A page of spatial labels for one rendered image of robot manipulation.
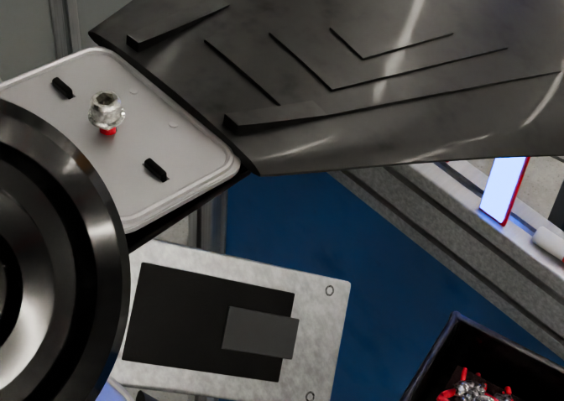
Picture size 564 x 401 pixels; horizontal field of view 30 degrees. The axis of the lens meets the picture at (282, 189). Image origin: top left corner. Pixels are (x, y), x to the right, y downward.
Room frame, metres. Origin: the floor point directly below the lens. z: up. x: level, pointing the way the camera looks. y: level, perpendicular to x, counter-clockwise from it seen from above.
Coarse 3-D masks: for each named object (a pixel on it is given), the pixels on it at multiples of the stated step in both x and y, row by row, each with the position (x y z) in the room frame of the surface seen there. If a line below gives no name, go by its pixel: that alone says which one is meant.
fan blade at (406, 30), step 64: (192, 0) 0.35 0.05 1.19; (256, 0) 0.36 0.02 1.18; (320, 0) 0.37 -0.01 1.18; (384, 0) 0.38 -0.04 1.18; (448, 0) 0.39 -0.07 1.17; (512, 0) 0.41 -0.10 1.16; (192, 64) 0.31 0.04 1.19; (256, 64) 0.32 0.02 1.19; (320, 64) 0.32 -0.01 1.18; (384, 64) 0.34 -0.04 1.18; (448, 64) 0.35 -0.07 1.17; (512, 64) 0.37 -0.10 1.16; (256, 128) 0.28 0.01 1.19; (320, 128) 0.29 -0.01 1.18; (384, 128) 0.30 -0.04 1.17; (448, 128) 0.31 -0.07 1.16; (512, 128) 0.33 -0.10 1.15
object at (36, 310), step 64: (0, 128) 0.21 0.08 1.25; (0, 192) 0.20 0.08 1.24; (64, 192) 0.20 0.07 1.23; (0, 256) 0.19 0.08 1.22; (64, 256) 0.19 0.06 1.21; (128, 256) 0.20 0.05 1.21; (0, 320) 0.17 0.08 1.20; (64, 320) 0.18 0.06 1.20; (0, 384) 0.15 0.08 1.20; (64, 384) 0.16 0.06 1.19
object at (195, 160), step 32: (64, 64) 0.31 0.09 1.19; (96, 64) 0.31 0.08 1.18; (128, 64) 0.31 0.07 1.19; (0, 96) 0.28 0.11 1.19; (32, 96) 0.28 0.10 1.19; (64, 96) 0.29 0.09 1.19; (128, 96) 0.29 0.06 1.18; (160, 96) 0.30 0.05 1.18; (64, 128) 0.27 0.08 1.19; (96, 128) 0.27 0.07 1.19; (128, 128) 0.27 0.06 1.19; (160, 128) 0.28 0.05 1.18; (192, 128) 0.28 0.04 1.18; (96, 160) 0.25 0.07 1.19; (128, 160) 0.26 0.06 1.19; (160, 160) 0.26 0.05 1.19; (192, 160) 0.26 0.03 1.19; (224, 160) 0.27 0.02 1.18; (128, 192) 0.24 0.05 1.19; (160, 192) 0.24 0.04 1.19; (192, 192) 0.25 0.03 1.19; (128, 224) 0.23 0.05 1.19
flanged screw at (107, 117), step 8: (96, 96) 0.27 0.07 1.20; (104, 96) 0.28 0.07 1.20; (112, 96) 0.27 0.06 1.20; (96, 104) 0.27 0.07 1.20; (104, 104) 0.28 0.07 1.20; (112, 104) 0.27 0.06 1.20; (120, 104) 0.27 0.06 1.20; (88, 112) 0.27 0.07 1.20; (96, 112) 0.27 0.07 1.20; (104, 112) 0.27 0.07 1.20; (112, 112) 0.27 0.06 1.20; (120, 112) 0.27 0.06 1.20; (96, 120) 0.27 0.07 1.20; (104, 120) 0.27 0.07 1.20; (112, 120) 0.27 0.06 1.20; (120, 120) 0.27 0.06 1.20; (104, 128) 0.27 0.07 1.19; (112, 128) 0.27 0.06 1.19
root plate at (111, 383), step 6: (108, 378) 0.22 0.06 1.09; (108, 384) 0.22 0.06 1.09; (114, 384) 0.22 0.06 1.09; (102, 390) 0.21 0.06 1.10; (108, 390) 0.22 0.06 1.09; (114, 390) 0.22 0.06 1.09; (120, 390) 0.22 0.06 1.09; (126, 390) 0.22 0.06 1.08; (102, 396) 0.21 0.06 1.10; (108, 396) 0.21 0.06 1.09; (114, 396) 0.22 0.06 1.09; (120, 396) 0.22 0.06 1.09; (126, 396) 0.22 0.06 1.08
